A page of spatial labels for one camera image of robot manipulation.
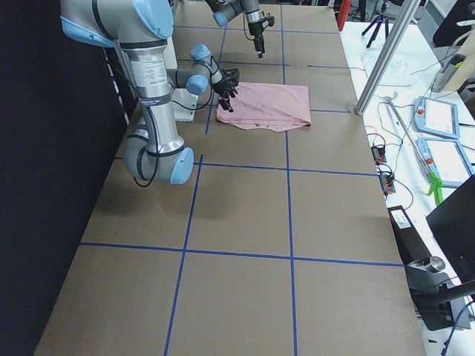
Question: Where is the aluminium frame post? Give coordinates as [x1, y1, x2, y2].
[355, 0, 420, 116]

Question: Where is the black monitor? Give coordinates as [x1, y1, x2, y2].
[426, 177, 475, 282]

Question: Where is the black camera tripod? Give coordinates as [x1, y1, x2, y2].
[361, 1, 390, 48]

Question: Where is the grey orange cable hub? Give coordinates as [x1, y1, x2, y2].
[376, 163, 396, 197]
[368, 133, 387, 165]

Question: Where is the paper sheet in plastic sleeve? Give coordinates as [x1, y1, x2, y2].
[361, 53, 415, 87]

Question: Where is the light blue teach pendant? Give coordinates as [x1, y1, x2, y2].
[414, 96, 460, 139]
[416, 137, 474, 188]

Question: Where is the metal reacher grabber tool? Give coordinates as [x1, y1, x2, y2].
[384, 96, 443, 206]

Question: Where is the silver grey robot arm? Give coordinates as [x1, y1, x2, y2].
[61, 1, 239, 185]
[205, 0, 275, 59]

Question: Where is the black box with white label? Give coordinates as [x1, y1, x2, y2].
[388, 205, 464, 331]

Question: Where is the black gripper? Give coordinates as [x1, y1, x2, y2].
[246, 13, 275, 59]
[212, 68, 240, 113]

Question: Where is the pink Snoopy t-shirt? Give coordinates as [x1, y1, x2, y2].
[216, 82, 312, 132]

